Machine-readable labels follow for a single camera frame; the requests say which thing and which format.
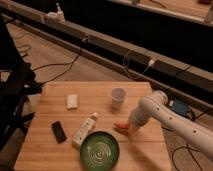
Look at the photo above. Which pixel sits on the black equipment stand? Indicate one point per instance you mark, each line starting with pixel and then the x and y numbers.
pixel 13 91

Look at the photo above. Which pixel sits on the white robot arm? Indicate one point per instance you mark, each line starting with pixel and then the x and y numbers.
pixel 154 105

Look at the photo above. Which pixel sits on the black rectangular phone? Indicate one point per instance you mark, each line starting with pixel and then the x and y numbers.
pixel 58 132

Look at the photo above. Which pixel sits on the white object on rail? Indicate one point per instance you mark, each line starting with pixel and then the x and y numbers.
pixel 58 15

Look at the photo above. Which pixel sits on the blue black power box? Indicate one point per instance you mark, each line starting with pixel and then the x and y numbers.
pixel 179 107

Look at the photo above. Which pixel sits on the long metal floor rail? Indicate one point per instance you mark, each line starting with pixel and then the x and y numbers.
pixel 174 52

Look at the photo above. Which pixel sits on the green ceramic plate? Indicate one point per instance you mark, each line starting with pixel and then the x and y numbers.
pixel 99 151

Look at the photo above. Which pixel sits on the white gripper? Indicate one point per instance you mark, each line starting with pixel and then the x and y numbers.
pixel 134 122

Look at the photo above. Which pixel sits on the white plastic bottle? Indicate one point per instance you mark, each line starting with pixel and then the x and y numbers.
pixel 86 127

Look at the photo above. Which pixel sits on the white sponge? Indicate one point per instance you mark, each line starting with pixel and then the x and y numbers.
pixel 72 101

